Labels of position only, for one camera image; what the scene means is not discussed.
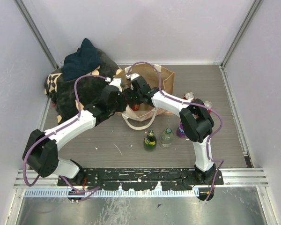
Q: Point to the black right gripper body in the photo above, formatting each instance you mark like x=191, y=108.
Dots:
x=135, y=96

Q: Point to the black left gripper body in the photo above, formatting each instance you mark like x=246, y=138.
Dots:
x=121, y=101

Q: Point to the red Coke can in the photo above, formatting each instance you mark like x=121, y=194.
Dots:
x=189, y=96
x=135, y=107
x=208, y=105

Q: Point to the tan canvas tote bag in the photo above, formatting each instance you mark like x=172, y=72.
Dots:
x=155, y=76

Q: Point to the green Perrier bottle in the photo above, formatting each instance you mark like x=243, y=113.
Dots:
x=150, y=141

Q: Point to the clear glass Chang bottle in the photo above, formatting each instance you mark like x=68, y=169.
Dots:
x=166, y=138

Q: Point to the purple Fanta can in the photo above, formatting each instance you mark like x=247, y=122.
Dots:
x=180, y=131

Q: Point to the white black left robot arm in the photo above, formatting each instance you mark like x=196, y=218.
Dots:
x=41, y=152

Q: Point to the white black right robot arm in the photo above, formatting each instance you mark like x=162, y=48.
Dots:
x=196, y=121

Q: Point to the black floral cushion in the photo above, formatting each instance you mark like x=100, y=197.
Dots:
x=62, y=92

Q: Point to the dark blue cloth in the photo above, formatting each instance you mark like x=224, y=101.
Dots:
x=86, y=59

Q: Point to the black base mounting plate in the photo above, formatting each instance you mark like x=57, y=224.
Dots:
x=141, y=179

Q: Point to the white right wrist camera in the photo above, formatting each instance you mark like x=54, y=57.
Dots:
x=133, y=77

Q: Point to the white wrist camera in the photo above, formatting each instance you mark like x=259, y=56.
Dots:
x=133, y=77
x=117, y=82

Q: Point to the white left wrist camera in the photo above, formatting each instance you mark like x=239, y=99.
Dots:
x=117, y=82

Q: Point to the aluminium frame rail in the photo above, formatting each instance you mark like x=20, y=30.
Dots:
x=50, y=181

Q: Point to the grey slotted cable duct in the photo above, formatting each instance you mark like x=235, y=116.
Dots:
x=67, y=192

